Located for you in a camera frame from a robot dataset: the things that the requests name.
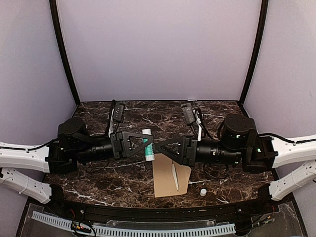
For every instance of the black corner post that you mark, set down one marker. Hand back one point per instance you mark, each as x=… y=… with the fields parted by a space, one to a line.
x=62 y=51
x=255 y=52

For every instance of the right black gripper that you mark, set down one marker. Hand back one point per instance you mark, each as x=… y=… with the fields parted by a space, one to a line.
x=183 y=158

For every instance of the left black corner post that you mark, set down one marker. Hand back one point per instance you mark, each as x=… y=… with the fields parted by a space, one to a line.
x=62 y=51

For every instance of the small white-capped glue bottle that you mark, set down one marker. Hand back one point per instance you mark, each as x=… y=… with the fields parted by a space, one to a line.
x=149 y=151

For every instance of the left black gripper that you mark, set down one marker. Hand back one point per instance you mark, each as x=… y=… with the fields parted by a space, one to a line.
x=123 y=145

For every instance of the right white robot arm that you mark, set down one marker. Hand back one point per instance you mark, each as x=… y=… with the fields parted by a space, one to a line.
x=240 y=143

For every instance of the white slotted cable duct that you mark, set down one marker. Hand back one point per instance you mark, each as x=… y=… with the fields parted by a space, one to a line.
x=140 y=229

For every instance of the white glue bottle cap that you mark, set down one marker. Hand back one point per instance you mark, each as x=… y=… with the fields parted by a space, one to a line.
x=203 y=192

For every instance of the black front frame rail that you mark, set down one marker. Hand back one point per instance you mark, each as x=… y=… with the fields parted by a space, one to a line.
x=238 y=211

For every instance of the right black corner post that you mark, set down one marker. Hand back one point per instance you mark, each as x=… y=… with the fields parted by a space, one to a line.
x=255 y=52

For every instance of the brown kraft envelope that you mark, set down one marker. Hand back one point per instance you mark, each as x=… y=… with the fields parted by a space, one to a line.
x=164 y=185

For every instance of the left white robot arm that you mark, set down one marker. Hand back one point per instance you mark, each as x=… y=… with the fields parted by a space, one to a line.
x=62 y=155

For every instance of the white letter paper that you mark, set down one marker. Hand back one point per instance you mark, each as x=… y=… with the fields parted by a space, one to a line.
x=174 y=173

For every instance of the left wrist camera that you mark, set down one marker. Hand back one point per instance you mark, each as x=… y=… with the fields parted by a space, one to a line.
x=116 y=117

